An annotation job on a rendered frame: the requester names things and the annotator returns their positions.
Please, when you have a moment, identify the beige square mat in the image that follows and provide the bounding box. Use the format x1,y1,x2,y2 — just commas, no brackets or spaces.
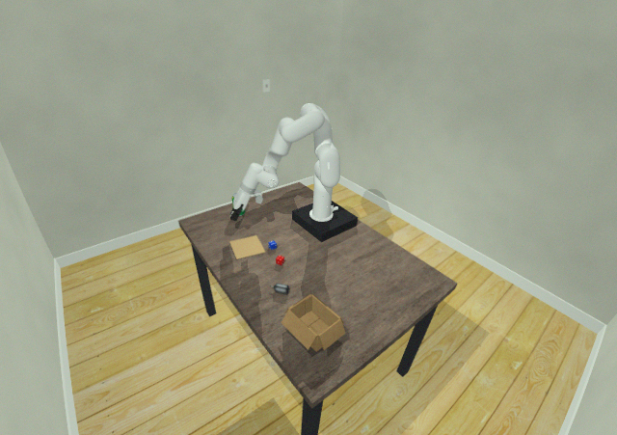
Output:
229,235,266,259

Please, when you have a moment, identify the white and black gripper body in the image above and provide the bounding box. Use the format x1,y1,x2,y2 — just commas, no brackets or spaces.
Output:
233,187,252,211

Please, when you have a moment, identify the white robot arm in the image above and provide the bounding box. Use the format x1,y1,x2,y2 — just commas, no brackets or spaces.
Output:
240,103,340,222

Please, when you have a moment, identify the black and grey screwdriver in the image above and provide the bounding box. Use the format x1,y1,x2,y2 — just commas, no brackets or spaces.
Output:
271,284,289,294

